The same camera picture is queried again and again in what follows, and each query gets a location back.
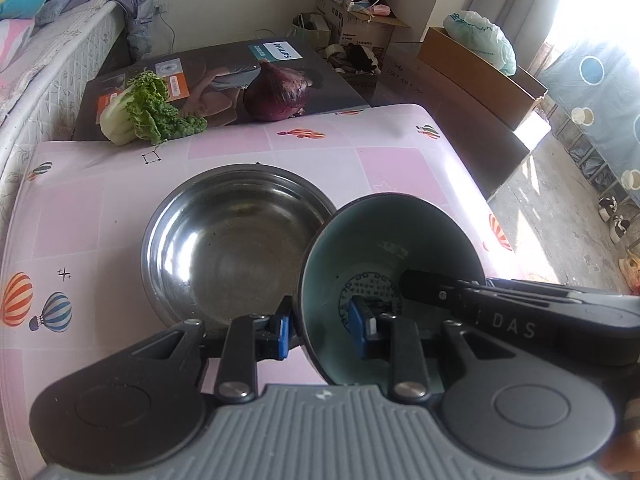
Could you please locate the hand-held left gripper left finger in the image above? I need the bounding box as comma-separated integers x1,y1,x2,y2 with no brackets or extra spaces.
117,296,293,403

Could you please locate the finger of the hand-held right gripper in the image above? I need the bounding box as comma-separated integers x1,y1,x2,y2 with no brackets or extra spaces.
401,269,488,321

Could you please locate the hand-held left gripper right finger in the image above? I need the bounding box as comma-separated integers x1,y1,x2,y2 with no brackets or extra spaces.
348,297,481,402

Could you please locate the teal ceramic bowl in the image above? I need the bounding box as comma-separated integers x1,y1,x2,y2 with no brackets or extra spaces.
298,193,487,386

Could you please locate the person's right hand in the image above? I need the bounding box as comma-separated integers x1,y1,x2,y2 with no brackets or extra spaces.
602,397,640,476

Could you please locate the yellow slipper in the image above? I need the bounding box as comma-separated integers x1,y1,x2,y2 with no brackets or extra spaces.
618,257,640,294

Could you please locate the large brown box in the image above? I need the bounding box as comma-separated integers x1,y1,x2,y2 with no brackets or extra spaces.
372,42,551,202

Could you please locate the long cardboard box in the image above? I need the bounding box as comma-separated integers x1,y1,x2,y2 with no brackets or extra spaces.
417,27,549,129

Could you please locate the blue cloth with circles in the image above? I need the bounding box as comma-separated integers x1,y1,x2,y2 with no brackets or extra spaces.
539,41,640,202

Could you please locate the pink printed tablecloth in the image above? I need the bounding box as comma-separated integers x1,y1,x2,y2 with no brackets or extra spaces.
0,104,531,401

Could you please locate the black and white plush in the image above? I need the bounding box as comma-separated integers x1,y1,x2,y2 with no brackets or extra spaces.
344,42,385,75

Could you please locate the red onion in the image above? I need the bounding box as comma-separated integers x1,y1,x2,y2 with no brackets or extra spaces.
243,59,311,122

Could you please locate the pale green plastic bag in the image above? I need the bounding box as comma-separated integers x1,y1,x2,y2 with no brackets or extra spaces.
443,9,518,76

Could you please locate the bok choy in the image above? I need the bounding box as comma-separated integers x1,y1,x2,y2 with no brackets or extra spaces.
98,70,209,147

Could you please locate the grey printed box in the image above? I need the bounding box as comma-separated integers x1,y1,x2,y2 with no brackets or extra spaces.
72,37,372,142

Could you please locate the open cardboard box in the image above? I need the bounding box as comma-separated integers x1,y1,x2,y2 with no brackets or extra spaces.
300,0,414,62

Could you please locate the green paper bag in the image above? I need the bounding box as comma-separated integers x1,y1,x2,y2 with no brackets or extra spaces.
292,11,332,50

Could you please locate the white quilted mattress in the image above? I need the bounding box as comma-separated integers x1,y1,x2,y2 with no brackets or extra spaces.
0,0,127,181

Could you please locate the pink blanket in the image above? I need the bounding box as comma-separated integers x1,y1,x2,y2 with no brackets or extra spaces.
0,16,37,74

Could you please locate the white cable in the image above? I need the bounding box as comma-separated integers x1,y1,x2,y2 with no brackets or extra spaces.
152,2,177,59

